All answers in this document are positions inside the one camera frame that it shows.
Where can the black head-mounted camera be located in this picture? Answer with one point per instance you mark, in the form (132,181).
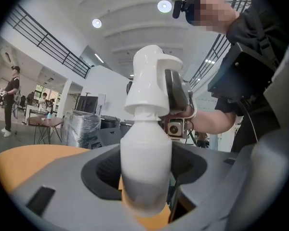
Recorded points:
(177,8)

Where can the plastic-wrapped black equipment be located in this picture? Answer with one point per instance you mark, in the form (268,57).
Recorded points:
(82,129)

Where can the person's face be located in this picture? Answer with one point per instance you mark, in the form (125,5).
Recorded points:
(212,13)

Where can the small blue object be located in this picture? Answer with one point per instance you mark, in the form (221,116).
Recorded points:
(49,116)

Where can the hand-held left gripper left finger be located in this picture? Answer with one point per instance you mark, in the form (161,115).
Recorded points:
(69,201)

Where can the person's right forearm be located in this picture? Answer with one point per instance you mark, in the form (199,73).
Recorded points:
(214,123)

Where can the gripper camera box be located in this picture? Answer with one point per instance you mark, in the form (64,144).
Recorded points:
(176,129)

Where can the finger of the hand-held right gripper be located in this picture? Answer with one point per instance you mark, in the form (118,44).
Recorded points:
(177,93)
(129,88)

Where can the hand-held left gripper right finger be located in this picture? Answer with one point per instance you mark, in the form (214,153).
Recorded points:
(219,189)

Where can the person's black clothing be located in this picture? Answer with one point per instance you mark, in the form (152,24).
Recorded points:
(255,20)

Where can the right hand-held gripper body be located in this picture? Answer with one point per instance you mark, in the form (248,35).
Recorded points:
(191,97)

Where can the round ceiling light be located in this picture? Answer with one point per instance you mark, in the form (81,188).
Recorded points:
(164,6)
(96,23)

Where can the white spray bottle head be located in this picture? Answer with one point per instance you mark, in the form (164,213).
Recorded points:
(147,80)

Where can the black hard case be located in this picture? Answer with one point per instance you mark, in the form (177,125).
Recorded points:
(109,121)
(126,129)

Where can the black monitor on stand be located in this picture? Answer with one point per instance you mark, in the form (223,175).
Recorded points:
(86,105)

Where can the person's right hand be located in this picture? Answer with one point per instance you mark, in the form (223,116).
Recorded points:
(183,115)

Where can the white spray bottle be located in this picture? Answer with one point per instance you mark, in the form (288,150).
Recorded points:
(145,157)

